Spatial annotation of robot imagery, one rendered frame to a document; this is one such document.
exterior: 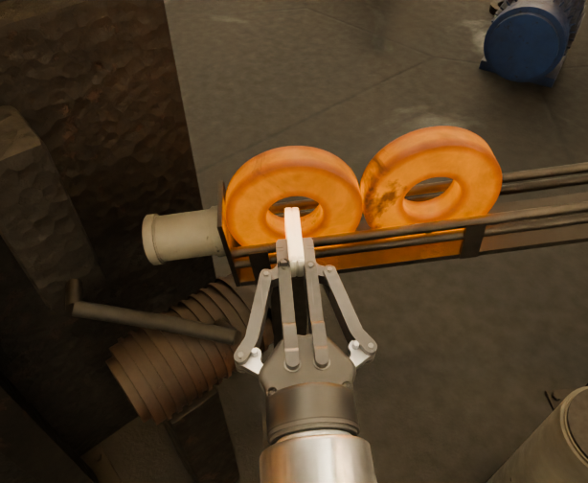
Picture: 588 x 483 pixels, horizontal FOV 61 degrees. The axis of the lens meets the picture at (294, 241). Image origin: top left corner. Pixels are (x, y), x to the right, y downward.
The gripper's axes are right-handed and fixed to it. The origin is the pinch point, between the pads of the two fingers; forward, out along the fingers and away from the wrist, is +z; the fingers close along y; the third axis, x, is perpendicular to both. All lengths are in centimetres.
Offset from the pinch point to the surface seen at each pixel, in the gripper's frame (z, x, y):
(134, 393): -7.3, -20.1, -20.5
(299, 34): 184, -88, 18
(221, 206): 5.2, 0.1, -7.5
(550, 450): -17.5, -23.1, 30.7
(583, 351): 15, -73, 74
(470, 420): 0, -72, 40
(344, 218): 4.1, -1.8, 6.0
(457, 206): 4.2, -0.9, 18.9
